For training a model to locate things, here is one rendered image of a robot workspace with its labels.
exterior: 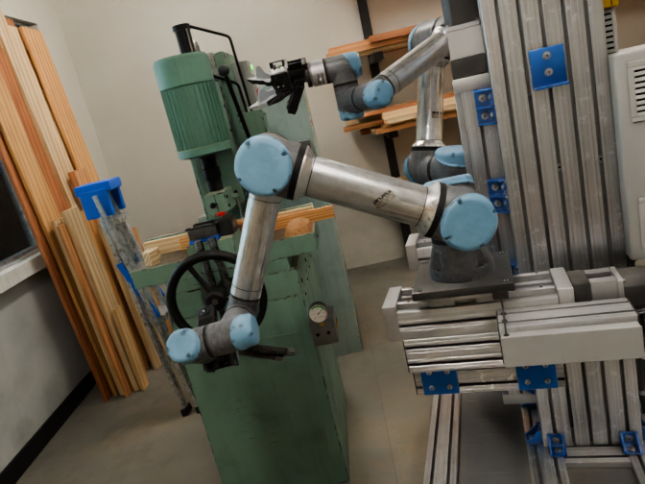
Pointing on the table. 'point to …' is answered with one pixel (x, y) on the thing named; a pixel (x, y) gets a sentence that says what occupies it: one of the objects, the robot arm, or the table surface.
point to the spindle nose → (211, 173)
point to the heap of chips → (298, 227)
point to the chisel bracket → (220, 201)
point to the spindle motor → (192, 105)
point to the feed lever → (233, 96)
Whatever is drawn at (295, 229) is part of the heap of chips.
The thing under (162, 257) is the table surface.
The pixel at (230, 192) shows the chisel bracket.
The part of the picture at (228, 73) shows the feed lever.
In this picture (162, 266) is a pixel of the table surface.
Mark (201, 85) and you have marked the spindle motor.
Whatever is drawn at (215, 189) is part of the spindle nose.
